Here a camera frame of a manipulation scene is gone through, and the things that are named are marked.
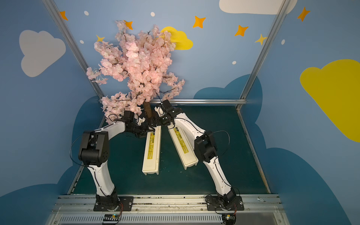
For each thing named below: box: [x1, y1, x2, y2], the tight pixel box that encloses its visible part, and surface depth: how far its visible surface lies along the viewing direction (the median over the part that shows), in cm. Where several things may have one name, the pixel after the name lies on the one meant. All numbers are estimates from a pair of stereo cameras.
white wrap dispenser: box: [167, 123, 199, 171], surface depth 90 cm
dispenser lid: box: [142, 125, 162, 176], surface depth 87 cm
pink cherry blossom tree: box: [86, 20, 186, 124], surface depth 78 cm
